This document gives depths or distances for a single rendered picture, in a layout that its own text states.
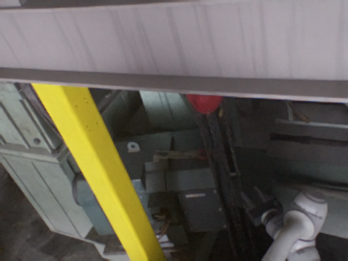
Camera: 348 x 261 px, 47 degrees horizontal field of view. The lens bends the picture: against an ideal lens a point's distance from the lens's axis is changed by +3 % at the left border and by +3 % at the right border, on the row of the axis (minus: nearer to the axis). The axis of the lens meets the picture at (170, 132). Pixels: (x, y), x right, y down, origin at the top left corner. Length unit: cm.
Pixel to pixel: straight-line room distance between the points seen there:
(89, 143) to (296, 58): 67
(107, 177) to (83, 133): 19
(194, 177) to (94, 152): 78
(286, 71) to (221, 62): 13
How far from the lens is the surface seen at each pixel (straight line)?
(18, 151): 251
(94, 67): 103
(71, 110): 113
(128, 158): 202
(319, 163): 218
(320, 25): 74
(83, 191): 208
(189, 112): 235
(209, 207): 198
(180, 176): 190
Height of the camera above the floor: 215
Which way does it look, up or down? 38 degrees down
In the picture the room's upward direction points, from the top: 18 degrees counter-clockwise
